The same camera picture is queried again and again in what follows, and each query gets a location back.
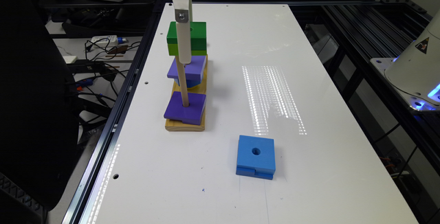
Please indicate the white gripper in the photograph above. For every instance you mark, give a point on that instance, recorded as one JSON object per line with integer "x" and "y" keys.
{"x": 183, "y": 15}

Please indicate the green square block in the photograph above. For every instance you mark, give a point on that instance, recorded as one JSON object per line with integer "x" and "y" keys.
{"x": 197, "y": 38}

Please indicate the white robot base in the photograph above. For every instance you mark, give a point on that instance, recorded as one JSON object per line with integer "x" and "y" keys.
{"x": 414, "y": 74}

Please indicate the light purple square block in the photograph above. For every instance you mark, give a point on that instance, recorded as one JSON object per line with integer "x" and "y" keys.
{"x": 194, "y": 71}

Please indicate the blue block under purple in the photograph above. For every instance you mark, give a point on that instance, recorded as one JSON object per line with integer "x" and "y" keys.
{"x": 189, "y": 83}

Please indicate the dark purple square block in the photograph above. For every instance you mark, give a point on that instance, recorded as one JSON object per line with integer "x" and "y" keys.
{"x": 188, "y": 115}

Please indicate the blue square block with hole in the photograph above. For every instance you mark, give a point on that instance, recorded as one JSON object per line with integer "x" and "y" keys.
{"x": 256, "y": 157}

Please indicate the white power strip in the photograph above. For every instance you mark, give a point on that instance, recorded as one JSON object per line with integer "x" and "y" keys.
{"x": 108, "y": 40}

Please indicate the wooden peg base board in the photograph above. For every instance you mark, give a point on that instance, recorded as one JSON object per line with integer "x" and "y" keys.
{"x": 176, "y": 125}

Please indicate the black office chair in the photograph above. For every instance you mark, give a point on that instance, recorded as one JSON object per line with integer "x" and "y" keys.
{"x": 39, "y": 126}

